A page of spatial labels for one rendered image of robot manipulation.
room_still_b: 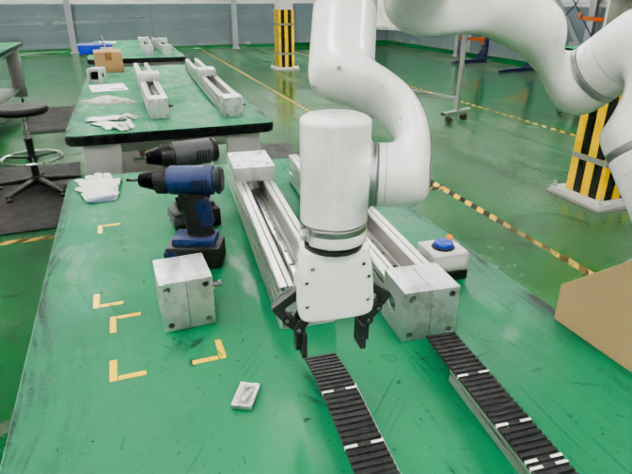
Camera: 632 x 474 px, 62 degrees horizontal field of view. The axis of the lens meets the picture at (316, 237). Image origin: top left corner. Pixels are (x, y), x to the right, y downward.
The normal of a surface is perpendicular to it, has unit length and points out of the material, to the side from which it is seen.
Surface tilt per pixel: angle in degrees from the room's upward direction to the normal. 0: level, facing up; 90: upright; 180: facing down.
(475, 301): 0
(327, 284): 90
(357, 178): 85
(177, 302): 90
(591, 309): 90
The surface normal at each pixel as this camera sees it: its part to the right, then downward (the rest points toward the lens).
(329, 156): -0.16, 0.40
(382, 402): 0.00, -0.91
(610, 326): -0.93, 0.14
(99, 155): 0.33, 0.39
